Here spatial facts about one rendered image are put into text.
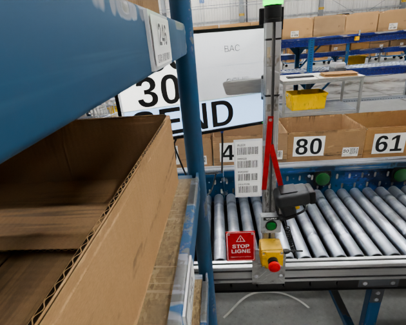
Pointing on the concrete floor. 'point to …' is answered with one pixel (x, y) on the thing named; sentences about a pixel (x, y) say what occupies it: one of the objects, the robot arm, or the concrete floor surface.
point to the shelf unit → (73, 24)
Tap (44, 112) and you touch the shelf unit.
